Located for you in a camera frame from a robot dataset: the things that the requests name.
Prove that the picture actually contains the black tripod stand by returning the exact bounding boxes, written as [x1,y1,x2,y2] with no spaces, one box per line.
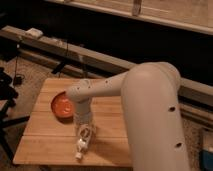
[0,67,29,162]

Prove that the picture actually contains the black cable with plug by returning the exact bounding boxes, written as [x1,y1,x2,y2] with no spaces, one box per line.
[12,35,26,86]

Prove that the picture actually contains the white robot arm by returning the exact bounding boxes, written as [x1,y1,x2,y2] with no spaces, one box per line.
[66,62,190,171]

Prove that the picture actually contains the long grey baseboard rail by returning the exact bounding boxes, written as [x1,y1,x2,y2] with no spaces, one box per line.
[0,26,213,129]

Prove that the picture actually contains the clear plastic bottle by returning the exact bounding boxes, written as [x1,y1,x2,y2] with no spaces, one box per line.
[75,124,96,160]

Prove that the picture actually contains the blue white container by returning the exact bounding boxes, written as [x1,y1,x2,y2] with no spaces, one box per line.
[199,128,213,171]

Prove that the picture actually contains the wooden table board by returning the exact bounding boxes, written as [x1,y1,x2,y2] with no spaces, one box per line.
[12,77,133,168]

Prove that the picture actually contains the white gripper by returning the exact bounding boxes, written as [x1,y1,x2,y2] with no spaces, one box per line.
[74,99,94,143]

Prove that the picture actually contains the small white box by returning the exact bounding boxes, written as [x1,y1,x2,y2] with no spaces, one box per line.
[26,28,43,38]

